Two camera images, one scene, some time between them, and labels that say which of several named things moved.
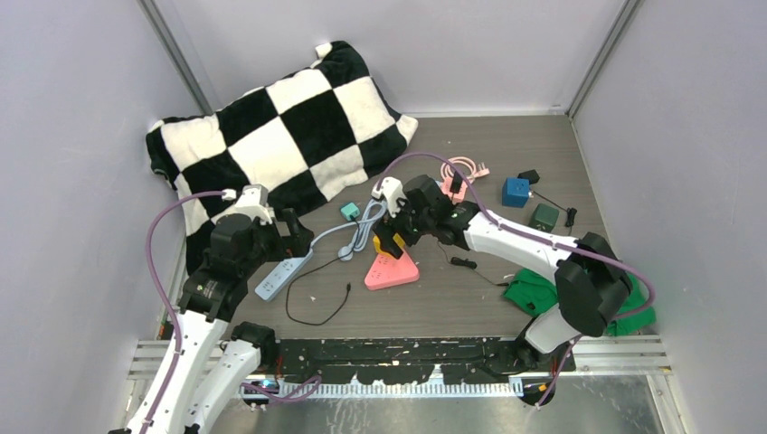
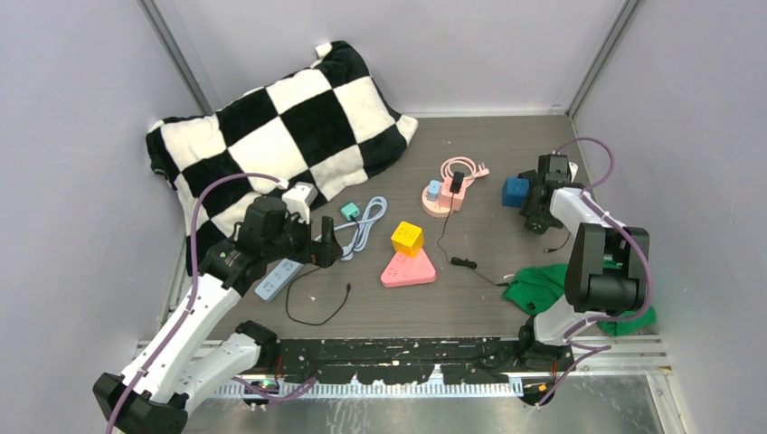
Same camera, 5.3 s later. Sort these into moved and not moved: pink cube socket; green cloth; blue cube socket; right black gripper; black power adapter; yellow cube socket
Moved: yellow cube socket; right black gripper
Not moved: blue cube socket; black power adapter; pink cube socket; green cloth
